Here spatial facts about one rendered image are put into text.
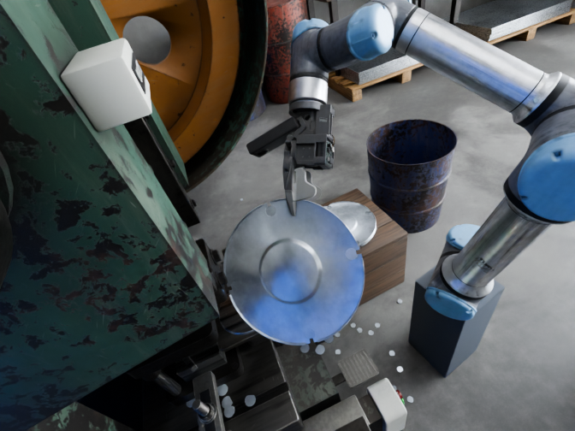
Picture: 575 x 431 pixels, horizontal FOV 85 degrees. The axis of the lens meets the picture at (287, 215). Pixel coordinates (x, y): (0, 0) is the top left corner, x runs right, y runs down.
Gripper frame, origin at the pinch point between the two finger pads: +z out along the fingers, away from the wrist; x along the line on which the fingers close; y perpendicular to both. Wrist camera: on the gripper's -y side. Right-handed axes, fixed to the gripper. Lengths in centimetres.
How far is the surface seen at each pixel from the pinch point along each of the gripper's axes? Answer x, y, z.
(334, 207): 88, -10, -3
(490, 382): 77, 54, 59
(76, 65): -44.2, 0.7, -8.0
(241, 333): -0.4, -9.2, 26.3
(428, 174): 100, 30, -21
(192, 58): -0.8, -25.1, -32.3
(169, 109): 1.4, -32.4, -22.1
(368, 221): 82, 7, 2
